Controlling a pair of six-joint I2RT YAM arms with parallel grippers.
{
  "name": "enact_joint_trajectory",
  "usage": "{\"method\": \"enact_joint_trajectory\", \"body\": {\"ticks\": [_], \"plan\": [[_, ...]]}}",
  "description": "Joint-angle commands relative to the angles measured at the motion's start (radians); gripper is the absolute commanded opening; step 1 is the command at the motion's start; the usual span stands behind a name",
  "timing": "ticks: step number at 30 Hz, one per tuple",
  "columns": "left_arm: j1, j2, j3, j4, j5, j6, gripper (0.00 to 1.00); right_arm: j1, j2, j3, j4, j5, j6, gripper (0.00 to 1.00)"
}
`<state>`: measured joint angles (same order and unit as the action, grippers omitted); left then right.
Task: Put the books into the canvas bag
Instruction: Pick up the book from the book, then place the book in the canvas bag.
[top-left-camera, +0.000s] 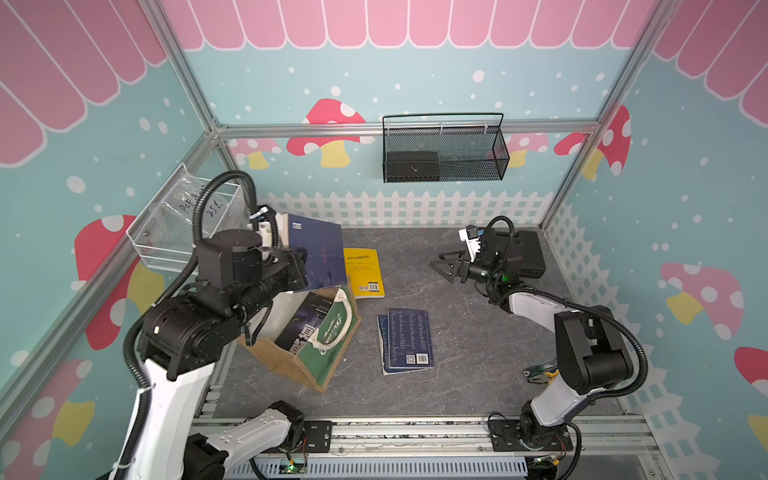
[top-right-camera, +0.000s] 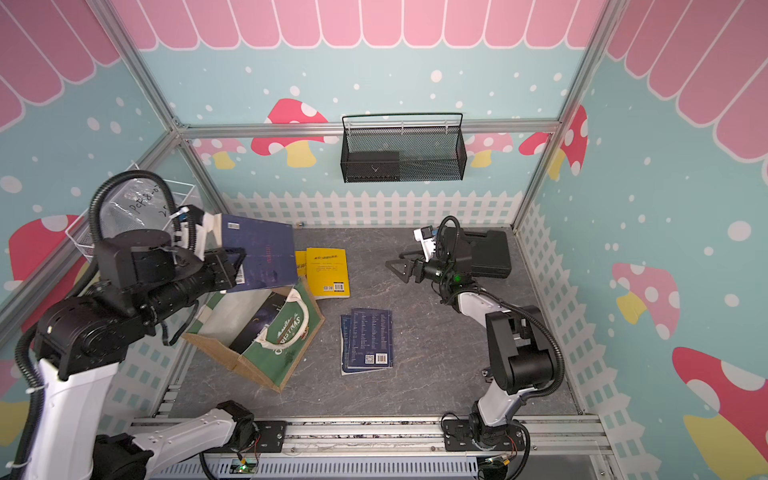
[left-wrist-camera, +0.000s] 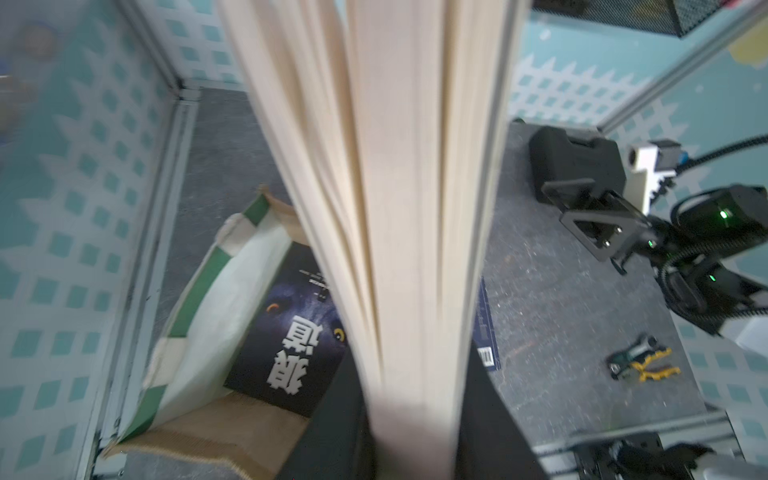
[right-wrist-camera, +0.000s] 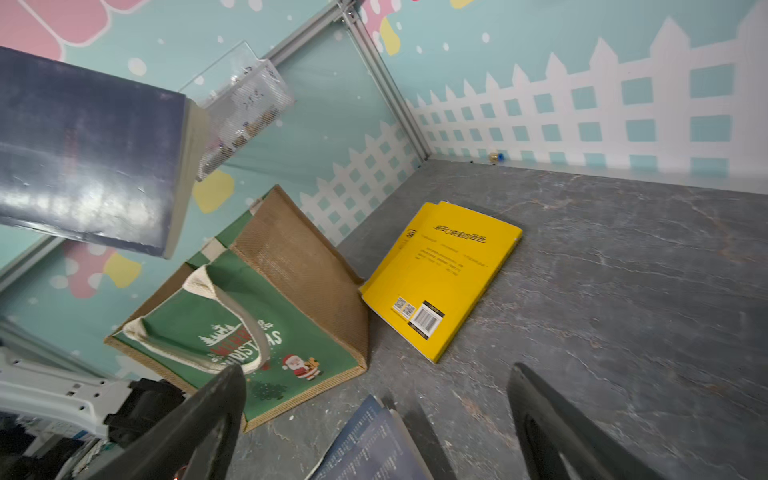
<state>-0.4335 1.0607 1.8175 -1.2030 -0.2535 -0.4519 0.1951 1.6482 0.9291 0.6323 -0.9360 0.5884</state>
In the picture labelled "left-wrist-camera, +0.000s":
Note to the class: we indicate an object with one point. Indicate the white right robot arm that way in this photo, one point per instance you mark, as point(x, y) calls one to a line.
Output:
point(687, 251)

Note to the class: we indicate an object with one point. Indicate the black plastic tool case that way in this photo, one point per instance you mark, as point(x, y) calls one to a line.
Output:
point(556, 156)

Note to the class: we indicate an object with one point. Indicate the dark blue text-back book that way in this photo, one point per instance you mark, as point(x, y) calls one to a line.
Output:
point(483, 335)

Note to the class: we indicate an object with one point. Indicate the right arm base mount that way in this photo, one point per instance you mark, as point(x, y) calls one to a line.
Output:
point(638, 456)

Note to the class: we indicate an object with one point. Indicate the black wire mesh basket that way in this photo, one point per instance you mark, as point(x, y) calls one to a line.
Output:
point(666, 17)

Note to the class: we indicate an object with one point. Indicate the dark wolf cover book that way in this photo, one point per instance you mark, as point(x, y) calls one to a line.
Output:
point(296, 339)

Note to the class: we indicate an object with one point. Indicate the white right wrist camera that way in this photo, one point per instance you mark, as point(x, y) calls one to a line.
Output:
point(650, 166)

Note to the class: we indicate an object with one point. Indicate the yellow handled pliers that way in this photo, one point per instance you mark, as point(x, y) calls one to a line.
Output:
point(635, 361)

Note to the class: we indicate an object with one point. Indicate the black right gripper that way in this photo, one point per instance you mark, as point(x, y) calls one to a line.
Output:
point(609, 227)

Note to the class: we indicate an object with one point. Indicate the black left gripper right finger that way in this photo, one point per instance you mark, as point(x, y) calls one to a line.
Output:
point(490, 445)

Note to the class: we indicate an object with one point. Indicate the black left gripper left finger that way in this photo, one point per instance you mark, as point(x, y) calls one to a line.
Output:
point(337, 443)

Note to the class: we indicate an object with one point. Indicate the dark blue barcode book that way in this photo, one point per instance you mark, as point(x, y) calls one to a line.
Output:
point(387, 121)

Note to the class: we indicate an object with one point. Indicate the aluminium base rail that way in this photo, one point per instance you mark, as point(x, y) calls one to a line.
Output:
point(713, 429)

